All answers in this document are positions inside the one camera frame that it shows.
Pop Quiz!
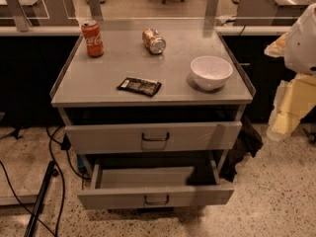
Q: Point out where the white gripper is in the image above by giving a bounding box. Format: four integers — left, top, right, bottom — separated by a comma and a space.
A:
264, 33, 316, 141

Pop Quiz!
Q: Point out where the grey desk background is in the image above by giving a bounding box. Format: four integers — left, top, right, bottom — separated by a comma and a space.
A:
0, 0, 78, 26
234, 0, 316, 26

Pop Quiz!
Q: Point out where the grey top drawer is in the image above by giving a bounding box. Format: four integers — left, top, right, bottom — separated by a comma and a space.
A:
65, 121, 242, 154

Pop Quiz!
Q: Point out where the black cloth beside cabinet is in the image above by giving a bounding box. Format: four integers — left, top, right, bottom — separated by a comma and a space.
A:
220, 117, 263, 182

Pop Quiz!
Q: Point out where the black floor cable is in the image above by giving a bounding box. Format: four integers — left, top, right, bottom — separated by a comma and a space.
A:
0, 125, 92, 237

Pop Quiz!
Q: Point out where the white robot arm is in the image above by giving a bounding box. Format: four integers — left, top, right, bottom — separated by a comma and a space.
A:
264, 4, 316, 141

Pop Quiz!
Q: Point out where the grey drawer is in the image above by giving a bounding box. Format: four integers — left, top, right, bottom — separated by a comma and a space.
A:
65, 121, 242, 154
78, 164, 234, 209

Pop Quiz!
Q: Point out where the black bar on floor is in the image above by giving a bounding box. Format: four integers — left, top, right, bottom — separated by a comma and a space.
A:
24, 161, 55, 237

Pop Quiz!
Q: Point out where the white bowl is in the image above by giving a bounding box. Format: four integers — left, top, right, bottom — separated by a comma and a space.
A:
191, 56, 233, 91

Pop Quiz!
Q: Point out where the grey metal drawer cabinet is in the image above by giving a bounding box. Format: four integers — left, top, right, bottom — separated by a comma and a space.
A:
49, 18, 257, 214

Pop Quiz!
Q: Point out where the tan soda can lying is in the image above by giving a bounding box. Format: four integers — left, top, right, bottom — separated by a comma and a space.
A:
142, 28, 166, 54

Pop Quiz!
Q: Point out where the black snack packet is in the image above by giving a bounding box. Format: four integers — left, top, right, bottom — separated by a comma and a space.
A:
117, 77, 162, 97

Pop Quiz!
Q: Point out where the clear acrylic barrier panel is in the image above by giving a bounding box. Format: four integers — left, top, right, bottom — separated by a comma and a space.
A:
0, 0, 316, 33

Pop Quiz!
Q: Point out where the grey desk background left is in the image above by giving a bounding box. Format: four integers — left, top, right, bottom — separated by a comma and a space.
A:
0, 0, 78, 26

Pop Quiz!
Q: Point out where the grey desk background right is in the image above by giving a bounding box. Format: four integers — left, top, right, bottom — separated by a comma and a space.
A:
234, 0, 316, 26

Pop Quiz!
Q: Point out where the red Coca-Cola can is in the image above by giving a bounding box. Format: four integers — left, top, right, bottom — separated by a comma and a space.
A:
81, 20, 104, 57

